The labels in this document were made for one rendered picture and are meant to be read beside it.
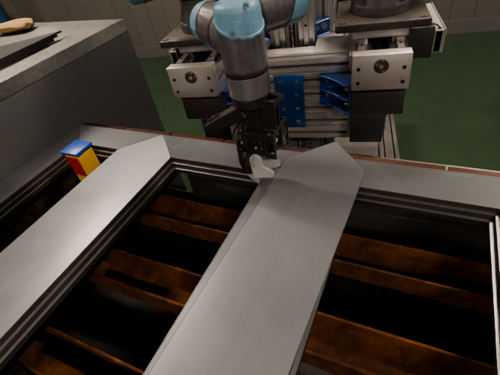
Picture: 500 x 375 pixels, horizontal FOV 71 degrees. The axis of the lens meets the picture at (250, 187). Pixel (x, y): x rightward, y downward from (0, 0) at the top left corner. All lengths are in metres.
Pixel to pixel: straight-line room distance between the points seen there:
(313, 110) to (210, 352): 0.80
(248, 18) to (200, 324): 0.46
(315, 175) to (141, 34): 3.91
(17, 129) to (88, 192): 0.35
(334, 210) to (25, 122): 0.90
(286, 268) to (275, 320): 0.09
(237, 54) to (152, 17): 3.81
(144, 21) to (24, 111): 3.34
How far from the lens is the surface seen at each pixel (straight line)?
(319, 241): 0.63
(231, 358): 0.54
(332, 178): 0.75
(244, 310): 0.57
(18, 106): 1.19
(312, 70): 1.07
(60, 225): 0.86
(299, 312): 0.56
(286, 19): 0.73
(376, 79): 0.95
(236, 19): 0.56
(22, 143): 1.20
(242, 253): 0.63
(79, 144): 1.05
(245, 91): 0.60
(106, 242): 0.79
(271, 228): 0.66
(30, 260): 0.83
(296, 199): 0.71
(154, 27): 4.41
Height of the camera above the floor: 1.34
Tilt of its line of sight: 40 degrees down
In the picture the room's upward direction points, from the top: 12 degrees counter-clockwise
